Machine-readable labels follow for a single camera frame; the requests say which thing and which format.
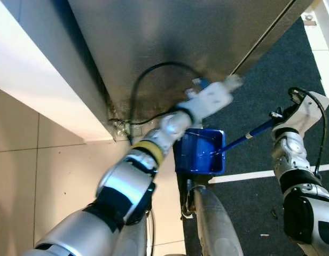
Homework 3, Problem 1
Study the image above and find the grey robot leg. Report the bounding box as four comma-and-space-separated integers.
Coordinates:
114, 213, 154, 256
181, 179, 245, 256

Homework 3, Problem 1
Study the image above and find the black floor mat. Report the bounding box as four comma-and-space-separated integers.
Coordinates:
177, 18, 329, 256

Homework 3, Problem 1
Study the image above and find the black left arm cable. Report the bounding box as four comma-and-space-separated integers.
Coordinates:
128, 61, 205, 146

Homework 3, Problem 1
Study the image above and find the grey left robot leg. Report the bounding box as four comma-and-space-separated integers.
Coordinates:
114, 213, 154, 256

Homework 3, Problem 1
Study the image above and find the dark steel cabinet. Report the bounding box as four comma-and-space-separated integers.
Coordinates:
50, 0, 315, 142

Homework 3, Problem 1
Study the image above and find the grey right robot leg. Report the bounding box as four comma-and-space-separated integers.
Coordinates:
181, 179, 245, 256

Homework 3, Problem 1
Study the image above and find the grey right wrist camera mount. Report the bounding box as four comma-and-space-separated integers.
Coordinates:
285, 91, 329, 134

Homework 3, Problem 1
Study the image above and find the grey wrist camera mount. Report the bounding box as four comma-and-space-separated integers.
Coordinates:
285, 91, 329, 134
186, 75, 244, 124

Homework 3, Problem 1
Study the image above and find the white tape strip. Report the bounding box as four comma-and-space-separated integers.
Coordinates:
209, 163, 329, 185

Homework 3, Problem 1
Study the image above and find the small metal floor bracket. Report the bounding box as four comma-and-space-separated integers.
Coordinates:
302, 13, 318, 27

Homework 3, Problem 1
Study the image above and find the blue plastic dustpan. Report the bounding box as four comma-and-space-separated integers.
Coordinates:
173, 119, 276, 176

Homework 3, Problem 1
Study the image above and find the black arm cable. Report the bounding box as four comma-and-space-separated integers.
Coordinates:
288, 87, 327, 177
128, 61, 205, 146

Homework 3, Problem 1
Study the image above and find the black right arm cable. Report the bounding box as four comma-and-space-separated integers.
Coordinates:
288, 87, 327, 177

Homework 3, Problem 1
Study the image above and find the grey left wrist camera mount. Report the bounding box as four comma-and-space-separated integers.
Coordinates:
186, 75, 244, 124

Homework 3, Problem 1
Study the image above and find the white cabinet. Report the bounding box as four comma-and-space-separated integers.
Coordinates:
0, 0, 114, 143

